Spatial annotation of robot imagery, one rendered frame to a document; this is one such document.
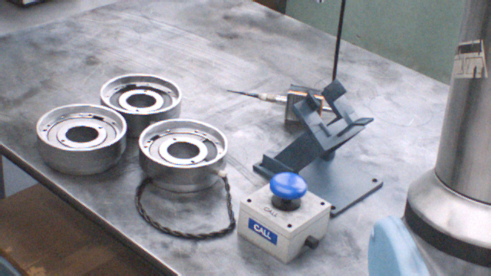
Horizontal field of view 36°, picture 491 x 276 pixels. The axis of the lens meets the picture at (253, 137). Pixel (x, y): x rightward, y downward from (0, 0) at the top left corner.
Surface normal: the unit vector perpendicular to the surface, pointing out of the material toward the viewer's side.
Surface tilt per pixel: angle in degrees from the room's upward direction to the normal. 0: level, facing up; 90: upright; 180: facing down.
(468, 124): 86
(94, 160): 90
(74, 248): 0
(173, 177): 90
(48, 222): 0
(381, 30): 90
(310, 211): 0
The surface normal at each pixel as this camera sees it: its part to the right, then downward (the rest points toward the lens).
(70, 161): -0.05, 0.53
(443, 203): -0.59, -0.57
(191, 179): 0.25, 0.54
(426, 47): -0.66, 0.35
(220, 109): 0.09, -0.84
